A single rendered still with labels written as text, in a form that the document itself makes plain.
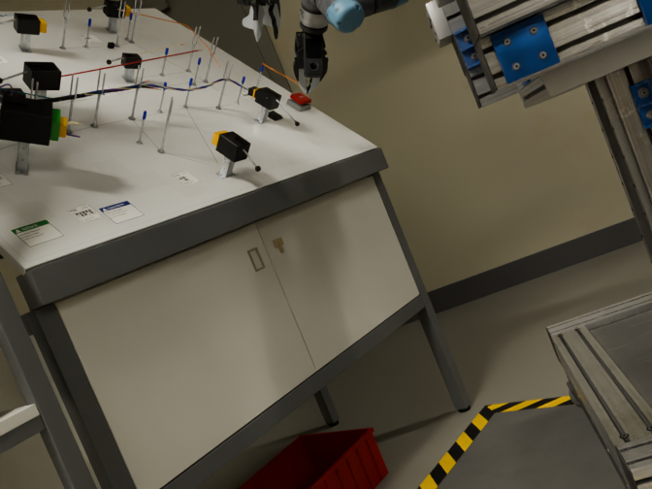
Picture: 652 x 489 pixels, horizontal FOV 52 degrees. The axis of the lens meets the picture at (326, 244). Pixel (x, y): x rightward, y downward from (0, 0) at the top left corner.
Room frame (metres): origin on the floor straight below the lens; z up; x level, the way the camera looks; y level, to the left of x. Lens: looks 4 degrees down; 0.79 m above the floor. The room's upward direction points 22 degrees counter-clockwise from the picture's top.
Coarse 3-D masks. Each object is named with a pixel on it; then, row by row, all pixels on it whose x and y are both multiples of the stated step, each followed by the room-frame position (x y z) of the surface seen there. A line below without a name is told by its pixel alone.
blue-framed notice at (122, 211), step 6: (114, 204) 1.38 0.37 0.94; (120, 204) 1.39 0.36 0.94; (126, 204) 1.39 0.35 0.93; (132, 204) 1.40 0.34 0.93; (102, 210) 1.35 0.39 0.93; (108, 210) 1.36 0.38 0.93; (114, 210) 1.37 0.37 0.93; (120, 210) 1.37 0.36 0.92; (126, 210) 1.38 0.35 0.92; (132, 210) 1.38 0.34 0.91; (138, 210) 1.39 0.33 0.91; (108, 216) 1.34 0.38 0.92; (114, 216) 1.35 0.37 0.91; (120, 216) 1.35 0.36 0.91; (126, 216) 1.36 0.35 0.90; (132, 216) 1.36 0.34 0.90; (138, 216) 1.37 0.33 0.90; (114, 222) 1.33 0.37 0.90; (120, 222) 1.34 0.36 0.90
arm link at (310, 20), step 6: (300, 12) 1.68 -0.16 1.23; (306, 12) 1.66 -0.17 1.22; (300, 18) 1.69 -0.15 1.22; (306, 18) 1.67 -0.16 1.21; (312, 18) 1.66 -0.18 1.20; (318, 18) 1.66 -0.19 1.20; (324, 18) 1.67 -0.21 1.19; (306, 24) 1.68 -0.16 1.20; (312, 24) 1.67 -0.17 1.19; (318, 24) 1.67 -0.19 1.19; (324, 24) 1.68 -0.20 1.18
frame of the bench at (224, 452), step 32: (384, 192) 2.06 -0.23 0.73; (32, 320) 1.18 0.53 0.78; (384, 320) 1.89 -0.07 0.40; (64, 352) 1.18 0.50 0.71; (352, 352) 1.73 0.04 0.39; (448, 352) 2.06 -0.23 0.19; (64, 384) 1.17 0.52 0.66; (320, 384) 1.61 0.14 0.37; (448, 384) 2.06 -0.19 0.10; (96, 416) 1.18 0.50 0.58; (256, 416) 1.45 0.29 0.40; (96, 448) 1.17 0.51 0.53; (224, 448) 1.36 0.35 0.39; (128, 480) 1.19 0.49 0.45; (192, 480) 1.28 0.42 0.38
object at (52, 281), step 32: (352, 160) 1.92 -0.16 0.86; (384, 160) 2.04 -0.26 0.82; (256, 192) 1.59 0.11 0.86; (288, 192) 1.68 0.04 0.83; (320, 192) 1.77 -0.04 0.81; (160, 224) 1.37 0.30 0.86; (192, 224) 1.42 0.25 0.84; (224, 224) 1.49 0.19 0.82; (96, 256) 1.24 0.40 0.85; (128, 256) 1.29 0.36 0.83; (160, 256) 1.34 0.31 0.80; (32, 288) 1.15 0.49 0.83; (64, 288) 1.17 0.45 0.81
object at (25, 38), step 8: (16, 16) 1.79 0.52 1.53; (24, 16) 1.81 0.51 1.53; (32, 16) 1.82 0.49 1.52; (16, 24) 1.80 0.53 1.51; (24, 24) 1.80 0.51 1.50; (32, 24) 1.81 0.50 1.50; (40, 24) 1.82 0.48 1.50; (16, 32) 1.80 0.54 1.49; (24, 32) 1.81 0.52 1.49; (32, 32) 1.82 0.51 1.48; (24, 40) 1.83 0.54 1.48; (24, 48) 1.85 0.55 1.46
